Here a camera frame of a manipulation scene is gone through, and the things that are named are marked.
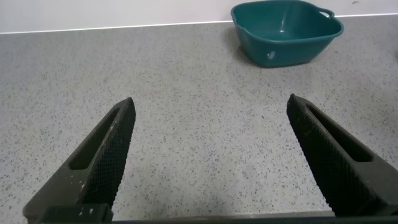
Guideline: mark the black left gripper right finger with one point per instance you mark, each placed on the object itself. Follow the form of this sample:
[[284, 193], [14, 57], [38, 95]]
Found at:
[[339, 168]]

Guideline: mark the teal plastic square basin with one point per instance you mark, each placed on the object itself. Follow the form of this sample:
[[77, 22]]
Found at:
[[280, 46]]

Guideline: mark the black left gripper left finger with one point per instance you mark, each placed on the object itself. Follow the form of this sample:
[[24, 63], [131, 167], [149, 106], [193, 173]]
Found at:
[[99, 165]]

